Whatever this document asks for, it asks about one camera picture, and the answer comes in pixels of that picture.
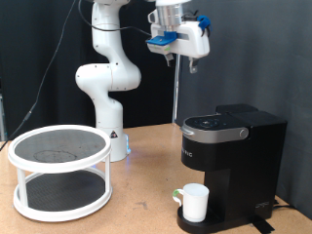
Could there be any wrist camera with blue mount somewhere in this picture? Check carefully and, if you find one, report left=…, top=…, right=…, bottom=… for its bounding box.
left=144, top=30, right=178, bottom=56

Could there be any dark grey partition panel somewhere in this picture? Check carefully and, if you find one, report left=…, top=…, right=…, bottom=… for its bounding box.
left=176, top=0, right=312, bottom=220

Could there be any black Keurig coffee machine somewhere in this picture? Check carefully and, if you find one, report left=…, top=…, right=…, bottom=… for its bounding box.
left=176, top=103, right=289, bottom=234

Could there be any white mug with green tag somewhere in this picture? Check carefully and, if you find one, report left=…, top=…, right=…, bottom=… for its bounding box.
left=172, top=182, right=211, bottom=223

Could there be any grey vertical bar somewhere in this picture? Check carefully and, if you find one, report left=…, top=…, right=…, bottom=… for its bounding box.
left=0, top=94, right=7, bottom=142

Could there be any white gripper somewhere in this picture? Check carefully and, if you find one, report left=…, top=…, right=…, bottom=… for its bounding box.
left=164, top=20, right=212, bottom=74

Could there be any white two-tier turntable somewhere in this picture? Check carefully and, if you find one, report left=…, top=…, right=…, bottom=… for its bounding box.
left=7, top=124, right=114, bottom=223

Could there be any black tape strip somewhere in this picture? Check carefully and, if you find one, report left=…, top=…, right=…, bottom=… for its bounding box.
left=249, top=215, right=276, bottom=234

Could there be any blue cable clip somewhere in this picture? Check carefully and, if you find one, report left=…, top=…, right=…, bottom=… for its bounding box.
left=196, top=15, right=213, bottom=37

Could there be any black power cord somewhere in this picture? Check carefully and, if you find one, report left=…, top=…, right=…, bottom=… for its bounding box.
left=272, top=198, right=296, bottom=211

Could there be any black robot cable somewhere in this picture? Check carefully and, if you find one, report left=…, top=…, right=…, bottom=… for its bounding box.
left=0, top=0, right=153, bottom=153

